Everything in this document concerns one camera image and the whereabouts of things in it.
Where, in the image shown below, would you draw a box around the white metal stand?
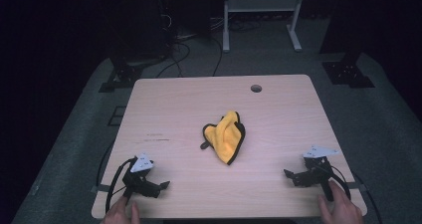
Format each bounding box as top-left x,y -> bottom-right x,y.
222,0 -> 307,54

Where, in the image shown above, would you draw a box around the grey tape strip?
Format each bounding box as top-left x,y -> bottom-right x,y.
346,182 -> 368,191
91,183 -> 112,194

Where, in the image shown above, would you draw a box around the black stand base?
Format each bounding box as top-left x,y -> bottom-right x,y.
98,55 -> 144,94

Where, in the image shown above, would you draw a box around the black cable beside table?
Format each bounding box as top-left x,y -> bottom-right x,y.
96,143 -> 114,187
351,172 -> 383,224

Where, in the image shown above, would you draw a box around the dark post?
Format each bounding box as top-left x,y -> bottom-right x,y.
318,0 -> 367,65

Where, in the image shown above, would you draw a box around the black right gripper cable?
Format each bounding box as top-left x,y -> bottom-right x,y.
329,164 -> 352,201

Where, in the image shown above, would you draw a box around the person's left hand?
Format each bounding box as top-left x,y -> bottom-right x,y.
101,195 -> 141,224

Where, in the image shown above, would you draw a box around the dark floor outlet frame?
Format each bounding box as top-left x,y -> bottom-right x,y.
106,106 -> 127,127

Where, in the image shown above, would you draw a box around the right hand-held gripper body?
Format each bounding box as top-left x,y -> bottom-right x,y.
296,144 -> 340,202

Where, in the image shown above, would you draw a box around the person's right hand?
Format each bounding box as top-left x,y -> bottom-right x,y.
316,179 -> 366,224

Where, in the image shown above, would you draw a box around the black floor cables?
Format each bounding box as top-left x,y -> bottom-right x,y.
154,34 -> 224,79

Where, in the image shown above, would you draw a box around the yellow cloth with dark back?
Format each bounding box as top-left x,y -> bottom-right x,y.
199,110 -> 247,166

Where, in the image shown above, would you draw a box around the black floor base plate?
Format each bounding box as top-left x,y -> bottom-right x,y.
321,61 -> 376,89

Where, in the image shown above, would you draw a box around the dark equipment rack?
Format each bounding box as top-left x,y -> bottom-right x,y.
107,0 -> 178,61

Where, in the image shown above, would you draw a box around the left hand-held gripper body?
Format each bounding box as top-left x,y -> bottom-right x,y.
121,151 -> 161,199

